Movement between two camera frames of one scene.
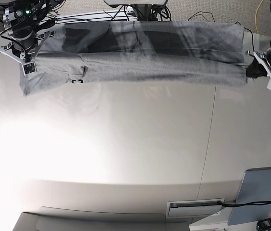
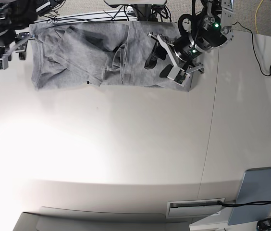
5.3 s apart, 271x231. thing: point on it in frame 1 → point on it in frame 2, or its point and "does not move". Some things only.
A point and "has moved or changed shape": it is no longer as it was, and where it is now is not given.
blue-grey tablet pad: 259,185 does not move
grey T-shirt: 190,52 has moved or changed shape
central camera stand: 144,8 does not move
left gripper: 27,58 → 1,55
